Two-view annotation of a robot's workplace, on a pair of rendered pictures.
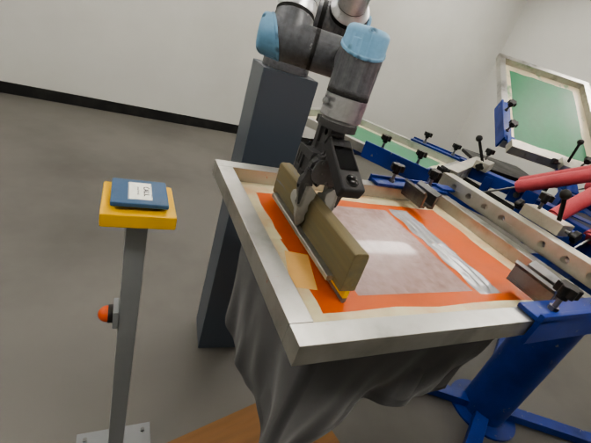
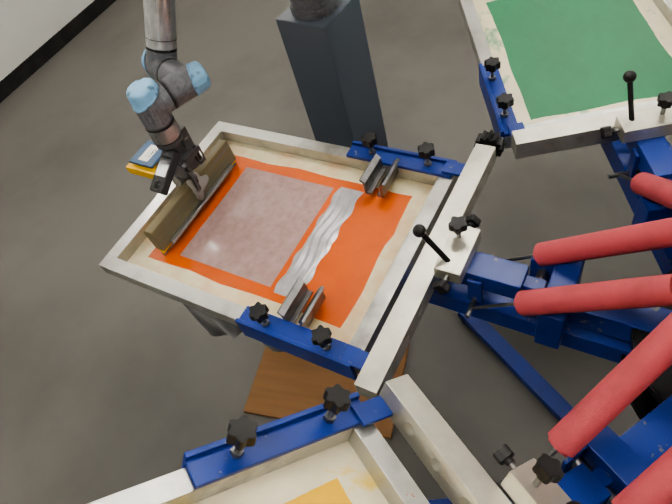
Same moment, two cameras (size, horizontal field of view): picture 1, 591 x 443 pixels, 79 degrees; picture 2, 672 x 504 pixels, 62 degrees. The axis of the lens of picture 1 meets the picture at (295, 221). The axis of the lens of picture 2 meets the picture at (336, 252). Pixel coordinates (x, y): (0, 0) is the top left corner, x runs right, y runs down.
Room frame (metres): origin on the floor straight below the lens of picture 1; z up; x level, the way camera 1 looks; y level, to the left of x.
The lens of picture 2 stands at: (0.62, -1.26, 2.03)
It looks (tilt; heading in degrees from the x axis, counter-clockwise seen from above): 51 degrees down; 74
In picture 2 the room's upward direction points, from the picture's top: 20 degrees counter-clockwise
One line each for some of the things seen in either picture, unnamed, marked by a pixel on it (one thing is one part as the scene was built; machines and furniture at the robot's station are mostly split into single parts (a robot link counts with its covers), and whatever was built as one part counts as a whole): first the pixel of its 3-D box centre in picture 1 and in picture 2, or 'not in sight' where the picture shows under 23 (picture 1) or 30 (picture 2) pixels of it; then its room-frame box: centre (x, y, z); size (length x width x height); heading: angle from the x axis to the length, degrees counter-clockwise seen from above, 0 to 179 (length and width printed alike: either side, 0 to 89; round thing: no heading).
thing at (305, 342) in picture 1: (399, 237); (275, 222); (0.78, -0.25, 0.97); 0.79 x 0.58 x 0.04; 120
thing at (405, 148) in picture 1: (408, 134); (597, 38); (1.76, -0.37, 1.05); 1.08 x 0.61 x 0.23; 60
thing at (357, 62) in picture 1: (358, 63); (150, 104); (0.67, -0.02, 1.30); 0.09 x 0.08 x 0.11; 7
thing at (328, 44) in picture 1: (342, 59); (182, 81); (0.76, 0.01, 1.29); 0.11 x 0.11 x 0.08; 7
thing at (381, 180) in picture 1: (407, 191); (400, 165); (1.14, -0.31, 0.97); 0.30 x 0.05 x 0.07; 120
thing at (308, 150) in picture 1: (325, 151); (178, 152); (0.66, -0.01, 1.14); 0.09 x 0.08 x 0.12; 30
